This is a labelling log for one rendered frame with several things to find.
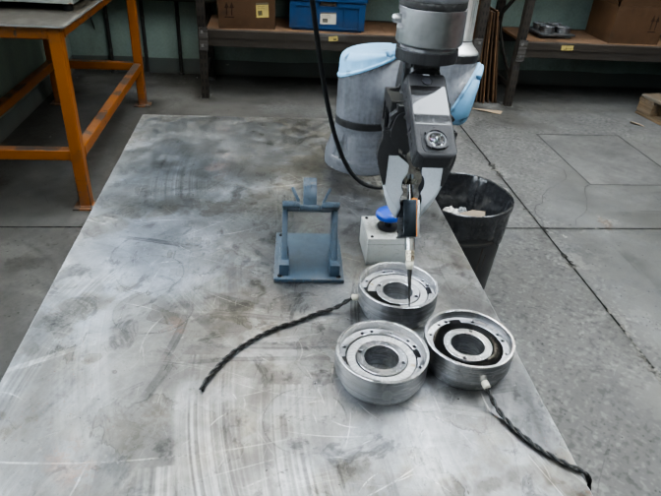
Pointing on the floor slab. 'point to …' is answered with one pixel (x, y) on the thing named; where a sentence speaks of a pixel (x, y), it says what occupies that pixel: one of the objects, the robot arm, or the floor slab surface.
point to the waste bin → (469, 189)
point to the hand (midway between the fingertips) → (408, 211)
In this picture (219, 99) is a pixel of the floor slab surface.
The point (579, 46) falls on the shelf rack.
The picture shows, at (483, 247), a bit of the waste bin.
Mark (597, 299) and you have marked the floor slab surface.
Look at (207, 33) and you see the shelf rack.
